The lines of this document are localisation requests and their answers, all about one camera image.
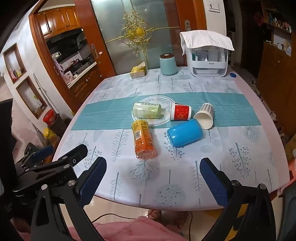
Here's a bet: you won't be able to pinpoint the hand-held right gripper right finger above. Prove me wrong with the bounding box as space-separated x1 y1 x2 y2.
200 158 277 241

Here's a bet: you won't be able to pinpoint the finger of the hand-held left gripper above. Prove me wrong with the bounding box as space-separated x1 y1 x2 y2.
20 144 89 178
15 142 55 168

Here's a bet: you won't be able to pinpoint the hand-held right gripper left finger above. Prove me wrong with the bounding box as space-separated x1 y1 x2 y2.
31 157 107 241

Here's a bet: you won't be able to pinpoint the blue plastic cup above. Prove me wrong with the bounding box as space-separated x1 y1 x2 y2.
167 118 204 148

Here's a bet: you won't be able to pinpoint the checkered paper cup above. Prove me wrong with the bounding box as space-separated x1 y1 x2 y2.
193 103 214 130

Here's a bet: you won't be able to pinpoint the red paper cup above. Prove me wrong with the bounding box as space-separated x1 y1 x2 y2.
170 102 192 121

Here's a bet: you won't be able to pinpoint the tree print tablecloth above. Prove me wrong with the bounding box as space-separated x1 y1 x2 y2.
53 66 286 212

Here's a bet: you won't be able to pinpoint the dark wicker basket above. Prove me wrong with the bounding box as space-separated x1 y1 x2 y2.
48 113 73 138

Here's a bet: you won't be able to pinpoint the red lidded jar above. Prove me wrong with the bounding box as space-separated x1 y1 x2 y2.
43 109 61 127

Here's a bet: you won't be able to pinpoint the brown patterned slipper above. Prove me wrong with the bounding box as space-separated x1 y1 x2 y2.
146 209 189 230

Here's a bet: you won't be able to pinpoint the orange drink bottle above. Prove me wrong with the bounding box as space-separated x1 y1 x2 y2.
131 120 158 160

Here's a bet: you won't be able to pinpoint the pink quilted clothing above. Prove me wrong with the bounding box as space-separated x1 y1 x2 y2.
67 216 188 241

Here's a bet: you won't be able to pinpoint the wooden kitchen base cabinet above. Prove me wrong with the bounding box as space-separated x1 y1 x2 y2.
68 64 103 112

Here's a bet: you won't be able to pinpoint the clear green bottle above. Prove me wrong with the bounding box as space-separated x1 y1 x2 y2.
133 102 162 120

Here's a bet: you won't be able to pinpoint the white round plate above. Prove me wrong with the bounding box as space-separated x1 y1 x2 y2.
131 95 175 127

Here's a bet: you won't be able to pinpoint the yellow tissue box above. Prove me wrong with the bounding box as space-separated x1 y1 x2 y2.
129 62 147 80

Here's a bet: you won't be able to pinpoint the black range hood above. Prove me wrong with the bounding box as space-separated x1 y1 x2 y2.
45 28 87 51

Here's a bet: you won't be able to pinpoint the white storage organizer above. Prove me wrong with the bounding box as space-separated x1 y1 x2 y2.
186 45 228 77

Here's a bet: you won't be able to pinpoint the wooden shelf unit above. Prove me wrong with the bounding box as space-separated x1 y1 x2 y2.
256 0 296 141

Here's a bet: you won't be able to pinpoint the light blue canister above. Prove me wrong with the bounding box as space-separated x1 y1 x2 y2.
159 53 178 76

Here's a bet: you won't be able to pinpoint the golden door ornament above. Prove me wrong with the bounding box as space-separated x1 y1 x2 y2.
104 9 181 57

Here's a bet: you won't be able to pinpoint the white towel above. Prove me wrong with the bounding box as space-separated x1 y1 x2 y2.
180 30 235 56

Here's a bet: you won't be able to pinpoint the frosted glass door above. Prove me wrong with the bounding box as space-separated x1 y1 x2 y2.
90 0 186 75

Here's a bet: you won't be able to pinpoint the black cable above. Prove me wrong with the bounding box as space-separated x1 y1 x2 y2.
87 211 193 239

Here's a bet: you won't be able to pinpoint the wooden framed wall niche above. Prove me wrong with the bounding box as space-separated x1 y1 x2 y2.
16 76 48 120
3 43 27 84

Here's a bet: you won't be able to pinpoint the wooden kitchen wall cabinets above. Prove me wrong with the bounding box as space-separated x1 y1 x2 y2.
35 6 82 40

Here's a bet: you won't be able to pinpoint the white light switch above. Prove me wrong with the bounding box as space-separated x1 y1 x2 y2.
207 0 222 12

